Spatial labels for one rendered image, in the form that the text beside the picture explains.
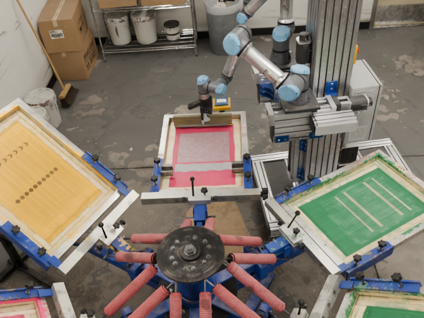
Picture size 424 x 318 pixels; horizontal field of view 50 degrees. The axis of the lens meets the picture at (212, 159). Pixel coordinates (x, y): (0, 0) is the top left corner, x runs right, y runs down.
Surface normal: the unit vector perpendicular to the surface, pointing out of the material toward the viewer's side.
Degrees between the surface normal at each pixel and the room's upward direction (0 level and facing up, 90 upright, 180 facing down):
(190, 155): 0
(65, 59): 89
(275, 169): 0
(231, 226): 0
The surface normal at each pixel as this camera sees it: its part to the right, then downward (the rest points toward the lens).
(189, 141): -0.07, -0.74
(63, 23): 0.07, 0.65
